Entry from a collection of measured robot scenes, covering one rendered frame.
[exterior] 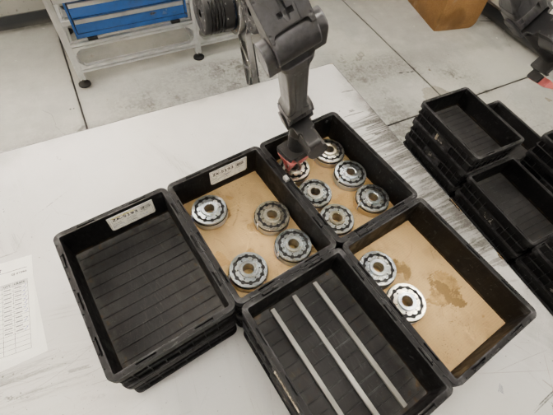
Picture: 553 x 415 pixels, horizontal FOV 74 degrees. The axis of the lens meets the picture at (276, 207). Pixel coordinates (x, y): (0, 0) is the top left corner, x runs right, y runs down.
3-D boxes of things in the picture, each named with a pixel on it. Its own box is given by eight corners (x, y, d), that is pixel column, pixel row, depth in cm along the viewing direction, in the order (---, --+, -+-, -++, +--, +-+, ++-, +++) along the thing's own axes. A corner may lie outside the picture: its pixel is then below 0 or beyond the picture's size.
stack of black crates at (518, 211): (434, 213, 197) (467, 175, 168) (476, 195, 205) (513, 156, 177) (487, 277, 178) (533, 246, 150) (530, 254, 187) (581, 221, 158)
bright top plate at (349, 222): (313, 213, 107) (313, 212, 107) (340, 199, 111) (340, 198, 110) (332, 240, 103) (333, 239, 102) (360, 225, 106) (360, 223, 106)
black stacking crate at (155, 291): (72, 256, 100) (53, 237, 91) (171, 209, 110) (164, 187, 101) (126, 391, 84) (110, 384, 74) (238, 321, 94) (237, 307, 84)
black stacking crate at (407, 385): (240, 321, 94) (239, 308, 84) (330, 264, 104) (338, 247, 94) (336, 481, 77) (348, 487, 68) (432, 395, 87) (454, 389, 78)
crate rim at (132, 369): (55, 240, 92) (50, 235, 90) (165, 190, 102) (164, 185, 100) (112, 387, 75) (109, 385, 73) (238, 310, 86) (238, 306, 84)
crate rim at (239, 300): (166, 190, 102) (164, 185, 100) (257, 149, 113) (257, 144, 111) (238, 310, 86) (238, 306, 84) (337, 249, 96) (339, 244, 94)
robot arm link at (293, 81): (312, -6, 53) (249, 34, 54) (332, 27, 53) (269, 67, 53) (306, 93, 96) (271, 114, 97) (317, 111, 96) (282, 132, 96)
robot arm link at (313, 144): (305, 91, 92) (276, 109, 93) (328, 122, 87) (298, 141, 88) (313, 118, 103) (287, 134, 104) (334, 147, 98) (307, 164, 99)
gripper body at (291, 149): (316, 148, 109) (320, 131, 103) (290, 165, 106) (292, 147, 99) (301, 135, 112) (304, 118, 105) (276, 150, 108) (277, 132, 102)
